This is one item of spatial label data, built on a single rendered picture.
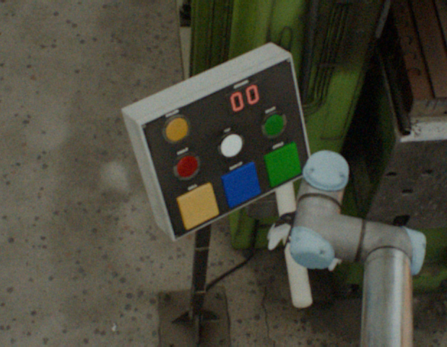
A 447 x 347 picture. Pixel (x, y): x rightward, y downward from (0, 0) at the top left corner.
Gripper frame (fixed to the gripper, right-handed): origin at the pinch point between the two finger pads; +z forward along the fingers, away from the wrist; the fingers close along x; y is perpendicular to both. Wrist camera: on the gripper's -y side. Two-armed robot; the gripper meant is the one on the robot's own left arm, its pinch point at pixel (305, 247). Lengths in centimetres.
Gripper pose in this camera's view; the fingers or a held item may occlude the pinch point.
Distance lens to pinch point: 194.5
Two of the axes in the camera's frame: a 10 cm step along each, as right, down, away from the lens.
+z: -0.6, 5.1, 8.6
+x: 9.4, 3.2, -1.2
